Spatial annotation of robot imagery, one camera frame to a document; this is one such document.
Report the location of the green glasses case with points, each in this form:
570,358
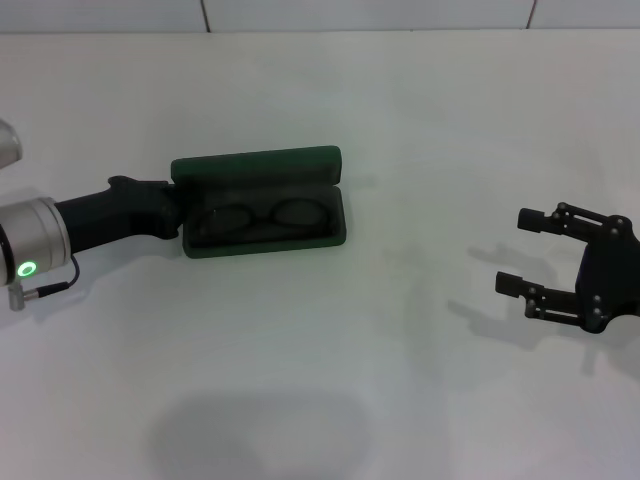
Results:
260,167

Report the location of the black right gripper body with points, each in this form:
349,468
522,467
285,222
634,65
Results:
612,270

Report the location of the black glasses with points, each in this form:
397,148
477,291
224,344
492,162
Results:
300,215

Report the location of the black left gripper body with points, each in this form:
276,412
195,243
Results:
115,212

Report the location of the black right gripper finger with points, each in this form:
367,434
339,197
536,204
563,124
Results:
510,283
532,220

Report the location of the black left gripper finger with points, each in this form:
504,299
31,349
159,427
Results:
155,186

